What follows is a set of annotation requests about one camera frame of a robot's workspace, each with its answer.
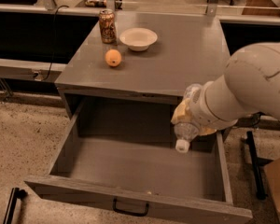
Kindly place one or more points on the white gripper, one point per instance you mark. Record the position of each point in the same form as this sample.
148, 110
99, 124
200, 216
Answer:
201, 106

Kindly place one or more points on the grey cabinet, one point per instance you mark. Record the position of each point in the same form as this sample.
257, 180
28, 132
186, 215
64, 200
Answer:
134, 101

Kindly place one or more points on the black handle lower left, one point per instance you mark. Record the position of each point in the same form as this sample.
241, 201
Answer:
15, 194

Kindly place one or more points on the black drawer handle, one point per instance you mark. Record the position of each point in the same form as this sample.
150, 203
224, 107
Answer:
129, 211

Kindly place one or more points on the clear plastic water bottle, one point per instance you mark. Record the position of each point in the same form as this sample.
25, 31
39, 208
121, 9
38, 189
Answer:
185, 132

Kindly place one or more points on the black metal leg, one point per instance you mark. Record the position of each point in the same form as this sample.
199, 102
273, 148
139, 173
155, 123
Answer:
261, 194

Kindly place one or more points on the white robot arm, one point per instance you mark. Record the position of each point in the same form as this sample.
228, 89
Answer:
249, 84

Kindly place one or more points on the open grey top drawer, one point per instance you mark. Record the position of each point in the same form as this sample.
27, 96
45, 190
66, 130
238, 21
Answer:
191, 188

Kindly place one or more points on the white ceramic bowl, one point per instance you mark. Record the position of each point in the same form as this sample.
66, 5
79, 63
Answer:
138, 39

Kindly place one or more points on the patterned drink can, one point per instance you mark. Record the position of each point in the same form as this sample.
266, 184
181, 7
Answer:
107, 26

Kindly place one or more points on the orange fruit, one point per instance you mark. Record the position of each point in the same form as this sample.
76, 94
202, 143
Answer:
113, 58

